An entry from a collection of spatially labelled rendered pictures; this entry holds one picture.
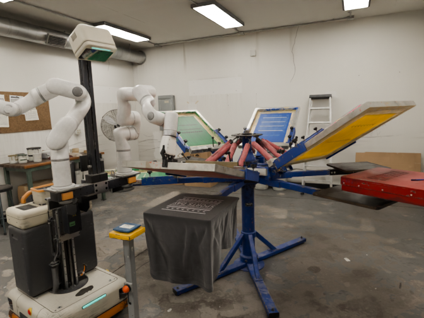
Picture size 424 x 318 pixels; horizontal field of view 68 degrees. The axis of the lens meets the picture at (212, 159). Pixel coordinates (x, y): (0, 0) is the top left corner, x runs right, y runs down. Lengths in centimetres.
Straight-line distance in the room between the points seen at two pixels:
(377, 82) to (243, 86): 238
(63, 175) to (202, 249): 87
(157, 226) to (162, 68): 570
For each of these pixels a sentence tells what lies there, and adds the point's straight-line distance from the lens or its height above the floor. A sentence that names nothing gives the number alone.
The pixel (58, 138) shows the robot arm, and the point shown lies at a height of 142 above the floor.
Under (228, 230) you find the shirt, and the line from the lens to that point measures 203.
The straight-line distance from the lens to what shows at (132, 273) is 177.
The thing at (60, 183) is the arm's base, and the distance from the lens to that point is 193.
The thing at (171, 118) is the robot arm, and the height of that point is 150.
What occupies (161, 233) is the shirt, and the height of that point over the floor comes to 84.
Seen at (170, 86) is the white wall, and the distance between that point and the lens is 717.
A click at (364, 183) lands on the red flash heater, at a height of 108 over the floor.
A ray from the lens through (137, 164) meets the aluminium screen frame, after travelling 180.
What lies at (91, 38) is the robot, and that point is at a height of 195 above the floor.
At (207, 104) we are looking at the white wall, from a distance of 673.
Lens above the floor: 153
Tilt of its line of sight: 9 degrees down
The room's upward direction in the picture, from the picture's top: 2 degrees counter-clockwise
